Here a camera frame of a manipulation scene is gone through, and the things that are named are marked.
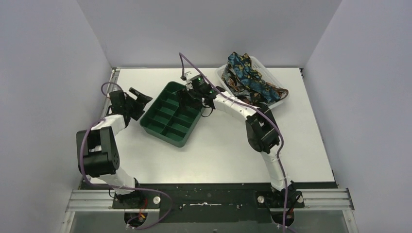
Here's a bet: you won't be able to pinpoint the green compartment tray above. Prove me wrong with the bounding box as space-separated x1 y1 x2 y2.
139 82 203 148

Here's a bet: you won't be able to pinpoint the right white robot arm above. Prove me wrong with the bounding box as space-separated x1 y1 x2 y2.
177 72 290 191

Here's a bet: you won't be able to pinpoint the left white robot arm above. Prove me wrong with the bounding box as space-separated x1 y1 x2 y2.
76 88 152 209

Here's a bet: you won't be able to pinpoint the pile of patterned ties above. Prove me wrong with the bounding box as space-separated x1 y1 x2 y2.
221 52 289 105

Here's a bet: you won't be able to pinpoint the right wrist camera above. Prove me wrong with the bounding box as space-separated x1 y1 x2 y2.
181 71 197 91

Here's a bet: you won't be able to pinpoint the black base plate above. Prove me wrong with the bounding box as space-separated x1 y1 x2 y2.
80 182 339 224

